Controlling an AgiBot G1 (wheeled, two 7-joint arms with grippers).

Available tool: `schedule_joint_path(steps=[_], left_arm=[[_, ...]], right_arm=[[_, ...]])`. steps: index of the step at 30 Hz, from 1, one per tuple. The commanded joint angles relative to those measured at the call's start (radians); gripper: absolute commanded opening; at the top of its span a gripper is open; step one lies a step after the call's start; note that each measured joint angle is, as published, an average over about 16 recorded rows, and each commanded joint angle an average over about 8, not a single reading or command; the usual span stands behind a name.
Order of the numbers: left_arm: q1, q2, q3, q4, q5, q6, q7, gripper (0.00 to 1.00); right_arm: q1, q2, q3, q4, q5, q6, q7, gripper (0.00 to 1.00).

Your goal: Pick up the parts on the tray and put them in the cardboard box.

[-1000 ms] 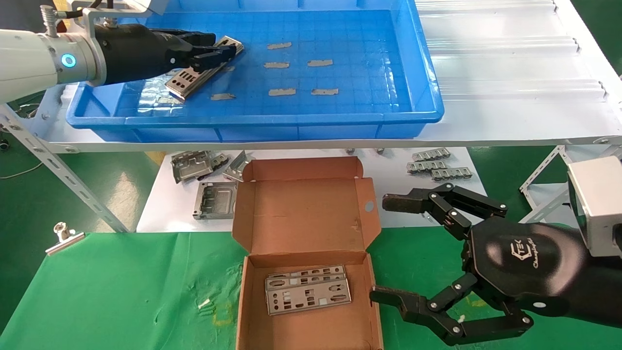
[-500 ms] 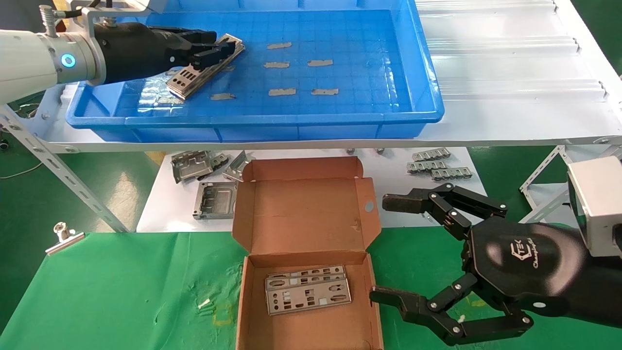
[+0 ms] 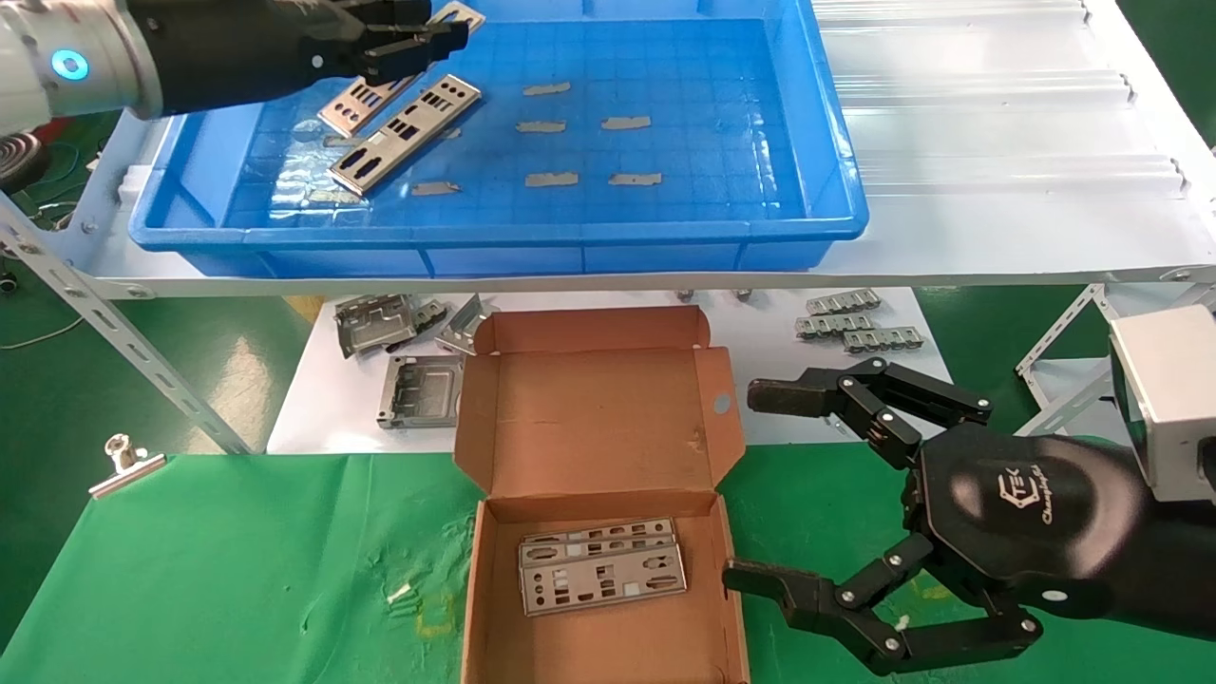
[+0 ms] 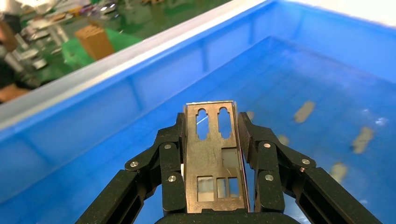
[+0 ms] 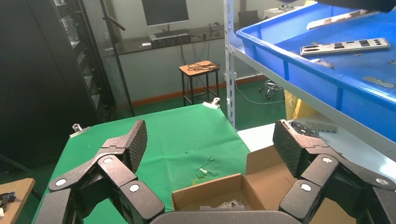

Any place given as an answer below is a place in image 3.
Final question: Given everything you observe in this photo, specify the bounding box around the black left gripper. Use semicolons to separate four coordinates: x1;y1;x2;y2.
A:
126;0;470;121

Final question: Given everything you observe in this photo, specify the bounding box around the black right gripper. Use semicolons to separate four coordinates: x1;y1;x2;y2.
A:
723;357;1147;678

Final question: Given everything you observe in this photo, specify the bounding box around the silver metal IO shield plate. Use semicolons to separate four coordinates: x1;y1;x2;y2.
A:
317;0;486;140
520;517;677;547
520;537;688;618
328;74;483;198

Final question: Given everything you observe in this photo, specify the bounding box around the brown cardboard box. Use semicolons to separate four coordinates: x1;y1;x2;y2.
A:
454;306;751;684

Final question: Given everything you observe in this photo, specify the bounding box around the blue plastic tray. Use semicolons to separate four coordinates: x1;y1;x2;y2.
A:
128;0;870;278

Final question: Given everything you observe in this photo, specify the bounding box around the white flat board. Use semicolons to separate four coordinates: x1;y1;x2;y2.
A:
268;289;970;455

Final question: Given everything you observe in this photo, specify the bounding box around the small notched metal strip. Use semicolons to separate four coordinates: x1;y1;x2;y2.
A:
843;327;925;354
796;313;875;340
806;290;883;316

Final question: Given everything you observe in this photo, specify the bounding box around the black round stool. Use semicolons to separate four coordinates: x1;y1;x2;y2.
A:
0;133;45;193

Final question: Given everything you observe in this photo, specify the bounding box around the slotted white angle bar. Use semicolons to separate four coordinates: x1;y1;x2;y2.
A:
0;190;254;455

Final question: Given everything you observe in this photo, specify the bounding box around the silver binder clip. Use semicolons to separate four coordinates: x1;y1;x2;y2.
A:
88;434;167;501

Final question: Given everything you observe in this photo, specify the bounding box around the green cloth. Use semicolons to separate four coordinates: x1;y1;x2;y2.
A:
0;445;1216;684

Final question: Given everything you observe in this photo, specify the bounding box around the white angle steel frame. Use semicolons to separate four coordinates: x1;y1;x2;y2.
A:
1015;283;1216;438

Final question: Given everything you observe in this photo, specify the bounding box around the large grey metal bracket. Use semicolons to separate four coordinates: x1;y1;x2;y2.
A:
334;294;419;359

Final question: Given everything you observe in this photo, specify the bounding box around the angled grey metal bracket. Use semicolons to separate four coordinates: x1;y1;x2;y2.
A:
435;294;498;357

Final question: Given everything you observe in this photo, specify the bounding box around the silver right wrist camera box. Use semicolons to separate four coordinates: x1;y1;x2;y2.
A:
1109;305;1216;504

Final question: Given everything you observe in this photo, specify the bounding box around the square grey metal frame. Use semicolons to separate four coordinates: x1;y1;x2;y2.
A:
377;356;466;430

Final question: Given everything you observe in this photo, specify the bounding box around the white plastic rail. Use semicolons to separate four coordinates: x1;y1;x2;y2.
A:
834;70;1137;111
815;0;1090;27
844;155;1185;198

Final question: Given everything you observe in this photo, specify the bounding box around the white floor cable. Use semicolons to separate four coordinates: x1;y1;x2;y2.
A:
0;316;88;351

